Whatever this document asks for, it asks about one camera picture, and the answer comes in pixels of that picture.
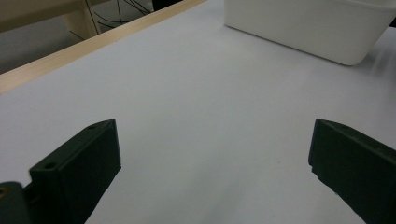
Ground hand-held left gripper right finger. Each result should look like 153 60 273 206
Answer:
307 118 396 224

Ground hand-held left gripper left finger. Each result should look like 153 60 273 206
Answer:
28 119 122 224

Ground white plastic bin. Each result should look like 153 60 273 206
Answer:
223 0 396 67

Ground light wooden table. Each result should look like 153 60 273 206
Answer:
0 0 208 94

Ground wooden shelf frame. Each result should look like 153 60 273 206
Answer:
0 0 110 41

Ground black hanging cables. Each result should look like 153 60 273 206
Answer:
85 0 153 34

